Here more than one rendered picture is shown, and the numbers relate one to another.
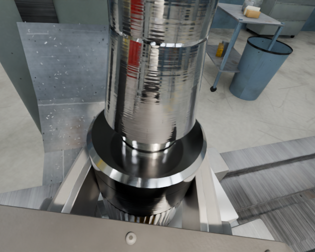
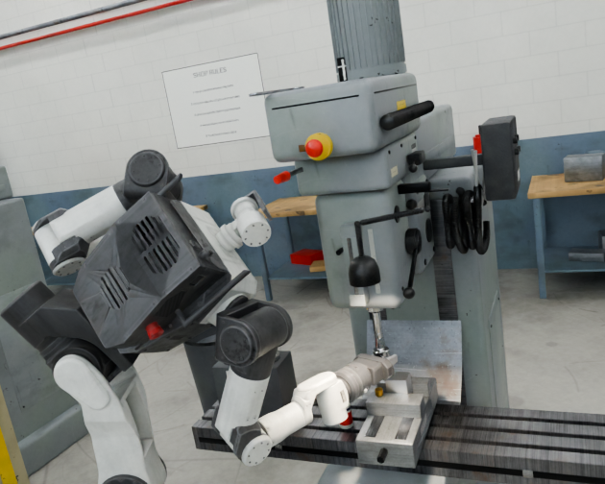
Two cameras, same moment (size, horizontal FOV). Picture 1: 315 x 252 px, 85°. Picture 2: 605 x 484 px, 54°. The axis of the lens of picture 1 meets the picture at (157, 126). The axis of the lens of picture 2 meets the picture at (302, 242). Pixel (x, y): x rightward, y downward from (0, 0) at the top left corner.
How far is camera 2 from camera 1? 166 cm
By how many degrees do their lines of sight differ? 50
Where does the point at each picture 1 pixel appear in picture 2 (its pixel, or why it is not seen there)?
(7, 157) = (307, 471)
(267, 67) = not seen: outside the picture
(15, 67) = (360, 343)
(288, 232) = (468, 436)
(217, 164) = (423, 382)
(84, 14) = (400, 315)
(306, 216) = (489, 435)
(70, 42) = (391, 329)
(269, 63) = not seen: outside the picture
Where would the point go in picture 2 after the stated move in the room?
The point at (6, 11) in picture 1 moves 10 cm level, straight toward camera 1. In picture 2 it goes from (364, 315) to (366, 326)
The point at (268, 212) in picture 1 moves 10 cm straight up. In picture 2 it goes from (466, 429) to (463, 396)
